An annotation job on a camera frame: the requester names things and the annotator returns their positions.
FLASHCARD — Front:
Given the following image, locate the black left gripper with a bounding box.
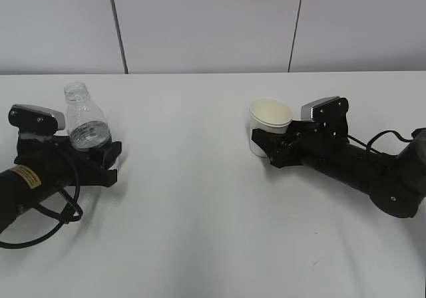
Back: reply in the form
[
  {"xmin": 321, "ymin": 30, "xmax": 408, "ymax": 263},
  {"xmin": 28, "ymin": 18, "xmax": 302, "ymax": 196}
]
[{"xmin": 15, "ymin": 136, "xmax": 122, "ymax": 188}]

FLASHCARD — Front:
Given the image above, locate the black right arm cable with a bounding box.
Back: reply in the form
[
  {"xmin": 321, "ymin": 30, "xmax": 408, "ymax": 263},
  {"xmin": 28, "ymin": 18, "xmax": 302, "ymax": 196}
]
[{"xmin": 344, "ymin": 130, "xmax": 415, "ymax": 154}]

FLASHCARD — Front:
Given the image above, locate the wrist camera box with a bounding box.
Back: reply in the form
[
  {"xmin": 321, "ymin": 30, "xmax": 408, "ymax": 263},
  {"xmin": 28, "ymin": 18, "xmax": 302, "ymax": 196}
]
[
  {"xmin": 301, "ymin": 96, "xmax": 349, "ymax": 136},
  {"xmin": 8, "ymin": 104, "xmax": 66, "ymax": 136}
]

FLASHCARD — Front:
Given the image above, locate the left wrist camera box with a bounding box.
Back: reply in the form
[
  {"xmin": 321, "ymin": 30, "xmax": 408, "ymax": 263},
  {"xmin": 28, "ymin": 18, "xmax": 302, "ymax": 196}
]
[{"xmin": 8, "ymin": 104, "xmax": 66, "ymax": 136}]

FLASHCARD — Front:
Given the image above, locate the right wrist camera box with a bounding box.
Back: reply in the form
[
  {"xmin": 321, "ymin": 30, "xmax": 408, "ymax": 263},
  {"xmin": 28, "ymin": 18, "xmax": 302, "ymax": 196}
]
[{"xmin": 301, "ymin": 96, "xmax": 349, "ymax": 136}]

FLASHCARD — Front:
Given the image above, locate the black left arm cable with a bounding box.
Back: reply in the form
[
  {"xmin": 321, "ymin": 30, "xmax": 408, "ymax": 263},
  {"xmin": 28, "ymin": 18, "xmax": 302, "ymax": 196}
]
[{"xmin": 0, "ymin": 146, "xmax": 84, "ymax": 249}]

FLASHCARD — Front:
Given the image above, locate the clear water bottle green label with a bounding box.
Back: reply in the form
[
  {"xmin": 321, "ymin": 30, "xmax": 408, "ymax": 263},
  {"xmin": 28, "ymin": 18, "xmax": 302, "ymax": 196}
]
[{"xmin": 64, "ymin": 82, "xmax": 112, "ymax": 165}]

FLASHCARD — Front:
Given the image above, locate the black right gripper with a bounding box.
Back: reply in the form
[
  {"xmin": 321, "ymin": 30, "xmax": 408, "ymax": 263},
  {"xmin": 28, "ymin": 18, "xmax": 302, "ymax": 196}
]
[{"xmin": 251, "ymin": 120, "xmax": 348, "ymax": 168}]

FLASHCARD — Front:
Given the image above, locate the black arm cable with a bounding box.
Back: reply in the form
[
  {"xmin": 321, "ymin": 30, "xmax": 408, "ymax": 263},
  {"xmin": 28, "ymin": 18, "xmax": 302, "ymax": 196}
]
[
  {"xmin": 344, "ymin": 130, "xmax": 415, "ymax": 154},
  {"xmin": 0, "ymin": 146, "xmax": 84, "ymax": 249}
]

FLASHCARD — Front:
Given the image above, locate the white paper cup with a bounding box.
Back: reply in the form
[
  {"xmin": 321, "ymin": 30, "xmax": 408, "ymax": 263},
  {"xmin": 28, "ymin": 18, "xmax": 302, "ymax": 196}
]
[{"xmin": 249, "ymin": 98, "xmax": 293, "ymax": 158}]

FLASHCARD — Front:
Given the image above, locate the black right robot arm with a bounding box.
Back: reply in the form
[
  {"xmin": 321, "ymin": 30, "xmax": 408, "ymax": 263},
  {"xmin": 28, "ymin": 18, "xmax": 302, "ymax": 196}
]
[{"xmin": 252, "ymin": 121, "xmax": 425, "ymax": 218}]

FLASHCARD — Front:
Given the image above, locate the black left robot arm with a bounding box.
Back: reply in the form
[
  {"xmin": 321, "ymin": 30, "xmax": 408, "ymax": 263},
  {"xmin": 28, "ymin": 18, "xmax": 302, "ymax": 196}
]
[{"xmin": 1, "ymin": 136, "xmax": 122, "ymax": 231}]

